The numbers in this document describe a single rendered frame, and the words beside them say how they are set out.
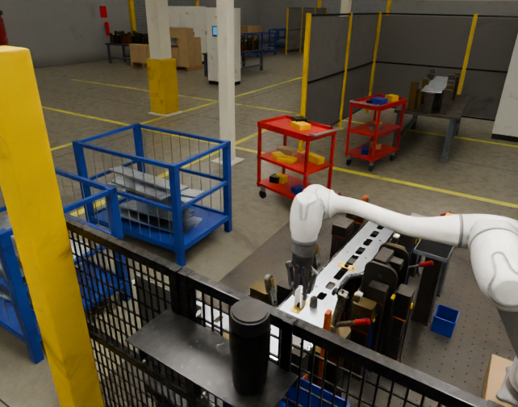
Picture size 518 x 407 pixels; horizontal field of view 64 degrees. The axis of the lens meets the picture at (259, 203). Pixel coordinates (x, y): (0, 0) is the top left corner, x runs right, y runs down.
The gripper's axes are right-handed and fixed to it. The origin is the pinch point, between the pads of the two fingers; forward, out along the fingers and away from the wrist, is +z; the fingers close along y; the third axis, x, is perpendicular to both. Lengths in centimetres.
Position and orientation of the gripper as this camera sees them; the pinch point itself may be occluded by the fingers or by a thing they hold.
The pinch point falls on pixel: (299, 297)
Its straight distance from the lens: 158.9
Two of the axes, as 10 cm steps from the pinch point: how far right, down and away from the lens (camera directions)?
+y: -8.3, -2.5, 5.0
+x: -5.6, 3.5, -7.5
